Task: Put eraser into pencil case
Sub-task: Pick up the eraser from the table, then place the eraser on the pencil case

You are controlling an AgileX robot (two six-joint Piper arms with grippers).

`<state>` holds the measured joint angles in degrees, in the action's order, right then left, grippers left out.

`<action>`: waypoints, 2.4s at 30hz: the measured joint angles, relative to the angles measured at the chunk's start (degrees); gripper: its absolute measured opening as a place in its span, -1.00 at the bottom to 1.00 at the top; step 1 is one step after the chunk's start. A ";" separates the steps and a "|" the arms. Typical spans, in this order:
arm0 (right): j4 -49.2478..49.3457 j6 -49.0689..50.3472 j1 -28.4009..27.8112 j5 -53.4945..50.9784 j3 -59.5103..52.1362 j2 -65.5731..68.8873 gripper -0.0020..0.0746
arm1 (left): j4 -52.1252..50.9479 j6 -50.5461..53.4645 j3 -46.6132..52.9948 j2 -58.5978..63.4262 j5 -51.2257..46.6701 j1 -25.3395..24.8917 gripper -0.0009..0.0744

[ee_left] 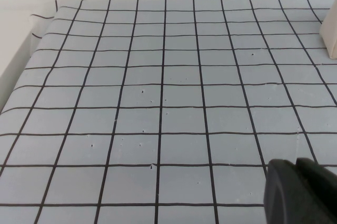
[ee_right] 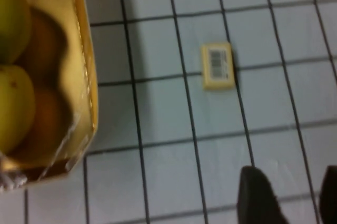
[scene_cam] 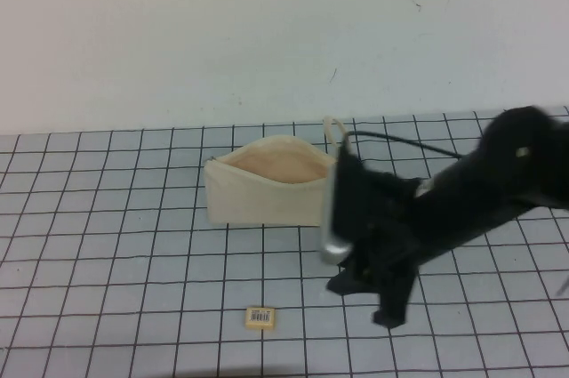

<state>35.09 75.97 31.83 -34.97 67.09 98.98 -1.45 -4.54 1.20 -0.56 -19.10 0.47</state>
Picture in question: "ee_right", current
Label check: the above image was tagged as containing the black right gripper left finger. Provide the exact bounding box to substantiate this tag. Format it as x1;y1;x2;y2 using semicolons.
237;165;291;224

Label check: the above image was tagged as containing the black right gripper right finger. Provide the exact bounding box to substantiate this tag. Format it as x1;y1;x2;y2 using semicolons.
319;165;337;224

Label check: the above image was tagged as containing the yellow eraser with barcode label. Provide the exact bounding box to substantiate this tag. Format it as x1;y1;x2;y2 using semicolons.
201;41;236;92

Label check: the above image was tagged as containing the blue grid tablecloth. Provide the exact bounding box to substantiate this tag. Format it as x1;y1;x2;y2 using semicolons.
0;0;337;224

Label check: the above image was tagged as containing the yellow cardboard fruit box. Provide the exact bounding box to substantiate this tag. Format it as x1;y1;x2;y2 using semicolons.
0;0;100;191

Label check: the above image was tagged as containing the orange fruit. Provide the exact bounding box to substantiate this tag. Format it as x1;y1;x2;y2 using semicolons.
9;88;75;162
18;7;68;89

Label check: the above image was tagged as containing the crumpled clear plastic film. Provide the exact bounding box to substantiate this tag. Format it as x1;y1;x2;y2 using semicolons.
0;152;28;193

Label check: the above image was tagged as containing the green apple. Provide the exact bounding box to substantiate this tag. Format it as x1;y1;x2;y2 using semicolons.
0;64;37;155
0;0;33;64

